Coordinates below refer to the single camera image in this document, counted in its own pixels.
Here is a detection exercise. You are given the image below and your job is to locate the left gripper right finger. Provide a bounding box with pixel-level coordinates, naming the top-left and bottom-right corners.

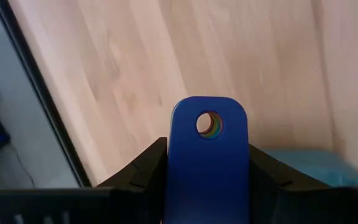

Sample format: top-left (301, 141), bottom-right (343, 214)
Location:
top-left (248, 144), bottom-right (331, 190)

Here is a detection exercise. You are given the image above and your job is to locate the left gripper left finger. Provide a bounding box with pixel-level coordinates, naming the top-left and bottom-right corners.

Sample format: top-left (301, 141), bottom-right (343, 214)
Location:
top-left (97, 136), bottom-right (169, 189)

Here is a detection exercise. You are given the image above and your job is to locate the dark blue measuring cup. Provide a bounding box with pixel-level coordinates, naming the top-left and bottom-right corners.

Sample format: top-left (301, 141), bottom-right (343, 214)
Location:
top-left (163, 95), bottom-right (250, 224)

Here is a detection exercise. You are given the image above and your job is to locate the teal plastic basket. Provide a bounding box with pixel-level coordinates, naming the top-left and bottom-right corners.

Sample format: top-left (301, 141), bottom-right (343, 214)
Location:
top-left (259, 148), bottom-right (358, 189)

